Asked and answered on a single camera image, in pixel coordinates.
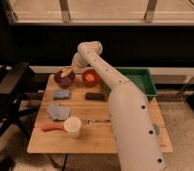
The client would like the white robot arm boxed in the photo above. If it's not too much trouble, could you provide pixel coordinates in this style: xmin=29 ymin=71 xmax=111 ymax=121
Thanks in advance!
xmin=72 ymin=41 xmax=165 ymax=171

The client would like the red bowl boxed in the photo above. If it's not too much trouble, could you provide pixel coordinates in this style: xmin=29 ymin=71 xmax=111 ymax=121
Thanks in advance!
xmin=82 ymin=69 xmax=100 ymax=87

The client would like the purple bowl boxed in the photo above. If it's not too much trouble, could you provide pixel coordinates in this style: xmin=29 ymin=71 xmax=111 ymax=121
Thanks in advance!
xmin=54 ymin=70 xmax=75 ymax=88

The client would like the orange fruit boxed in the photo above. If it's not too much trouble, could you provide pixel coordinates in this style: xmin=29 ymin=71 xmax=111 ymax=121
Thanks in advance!
xmin=85 ymin=74 xmax=95 ymax=82

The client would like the small blue sponge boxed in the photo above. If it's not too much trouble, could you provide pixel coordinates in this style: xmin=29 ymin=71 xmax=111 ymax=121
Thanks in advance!
xmin=53 ymin=89 xmax=70 ymax=100

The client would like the black rectangular block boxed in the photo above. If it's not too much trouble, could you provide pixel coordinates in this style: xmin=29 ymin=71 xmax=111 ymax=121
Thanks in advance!
xmin=85 ymin=92 xmax=105 ymax=100

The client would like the crumpled blue cloth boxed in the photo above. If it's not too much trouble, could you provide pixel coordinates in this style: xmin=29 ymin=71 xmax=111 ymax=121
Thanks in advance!
xmin=47 ymin=104 xmax=70 ymax=121

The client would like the wooden table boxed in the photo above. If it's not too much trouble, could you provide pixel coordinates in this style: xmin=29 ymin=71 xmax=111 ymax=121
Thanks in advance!
xmin=27 ymin=76 xmax=173 ymax=154

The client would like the metal fork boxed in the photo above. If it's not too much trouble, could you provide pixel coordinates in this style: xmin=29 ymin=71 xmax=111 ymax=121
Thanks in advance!
xmin=82 ymin=120 xmax=110 ymax=124

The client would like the white paper cup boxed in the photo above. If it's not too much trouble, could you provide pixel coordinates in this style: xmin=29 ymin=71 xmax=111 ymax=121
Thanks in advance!
xmin=64 ymin=117 xmax=82 ymax=137

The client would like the green plastic bin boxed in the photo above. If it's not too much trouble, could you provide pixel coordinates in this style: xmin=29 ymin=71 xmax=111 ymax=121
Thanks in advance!
xmin=103 ymin=67 xmax=158 ymax=101

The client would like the black chair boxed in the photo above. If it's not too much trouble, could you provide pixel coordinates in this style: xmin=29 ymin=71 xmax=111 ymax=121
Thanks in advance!
xmin=0 ymin=62 xmax=38 ymax=135

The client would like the orange handled spatula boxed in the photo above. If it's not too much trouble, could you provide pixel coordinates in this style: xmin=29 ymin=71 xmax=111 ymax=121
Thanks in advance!
xmin=41 ymin=125 xmax=65 ymax=132

